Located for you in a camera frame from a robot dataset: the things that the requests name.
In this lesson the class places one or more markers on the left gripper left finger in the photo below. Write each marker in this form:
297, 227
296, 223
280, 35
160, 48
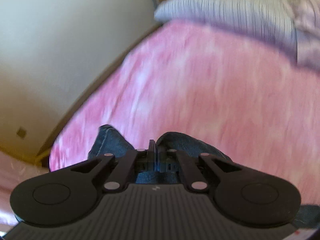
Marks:
151, 155

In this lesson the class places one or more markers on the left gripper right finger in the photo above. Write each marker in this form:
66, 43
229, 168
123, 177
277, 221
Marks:
159, 158

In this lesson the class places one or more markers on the pink floral blanket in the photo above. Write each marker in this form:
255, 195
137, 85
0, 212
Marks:
240, 95

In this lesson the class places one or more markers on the pink plastic bag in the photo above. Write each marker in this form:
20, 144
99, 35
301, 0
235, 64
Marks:
12, 173

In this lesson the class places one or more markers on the striped grey bedsheet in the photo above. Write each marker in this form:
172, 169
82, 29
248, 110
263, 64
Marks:
268, 21

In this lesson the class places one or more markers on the folded lilac quilt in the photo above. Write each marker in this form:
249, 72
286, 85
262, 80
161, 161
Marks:
306, 21

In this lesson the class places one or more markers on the wall socket plate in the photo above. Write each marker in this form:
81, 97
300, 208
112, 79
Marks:
21, 133

